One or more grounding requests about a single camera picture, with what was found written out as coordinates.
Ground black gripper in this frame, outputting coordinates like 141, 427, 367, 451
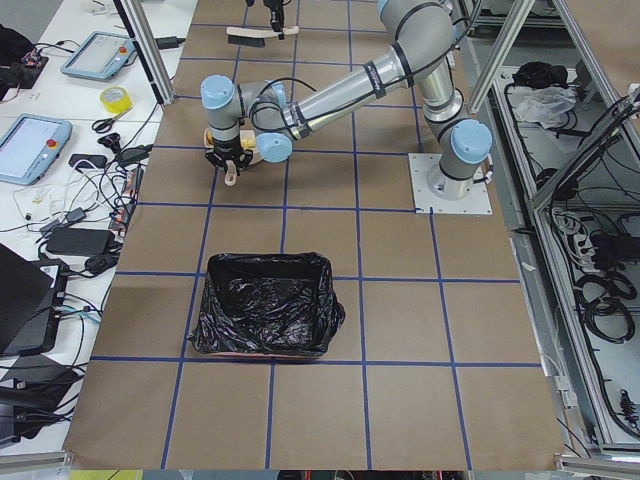
205, 139, 251, 176
264, 0, 285, 40

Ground beige plastic dustpan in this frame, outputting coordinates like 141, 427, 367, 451
203, 127, 262, 187

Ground white hand brush black bristles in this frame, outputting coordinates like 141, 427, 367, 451
226, 25, 299, 48

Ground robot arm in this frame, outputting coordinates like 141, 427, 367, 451
200, 1, 493, 201

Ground bin with black bag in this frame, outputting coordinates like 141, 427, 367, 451
189, 252, 346, 358

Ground yellow tape roll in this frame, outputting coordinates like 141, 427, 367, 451
100, 86, 133, 114

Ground scissors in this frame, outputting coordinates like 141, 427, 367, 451
91, 108, 132, 134

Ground blue teach pendant far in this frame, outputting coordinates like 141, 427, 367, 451
60, 31, 137, 81

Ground blue teach pendant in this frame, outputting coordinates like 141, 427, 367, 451
1, 114, 73, 186
60, 31, 137, 81

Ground black power adapter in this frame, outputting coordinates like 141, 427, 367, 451
46, 228, 115, 256

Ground blue teach pendant near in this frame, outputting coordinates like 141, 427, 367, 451
1, 114, 73, 186

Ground black laptop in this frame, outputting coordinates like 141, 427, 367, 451
1, 246, 69, 357

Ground white cloth rag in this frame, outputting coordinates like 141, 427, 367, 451
514, 86, 577, 129

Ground aluminium frame post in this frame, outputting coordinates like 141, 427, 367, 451
114, 0, 175, 105

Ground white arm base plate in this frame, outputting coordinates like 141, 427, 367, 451
408, 153, 493, 216

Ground black cable bundle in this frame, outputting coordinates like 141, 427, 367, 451
572, 272, 639, 346

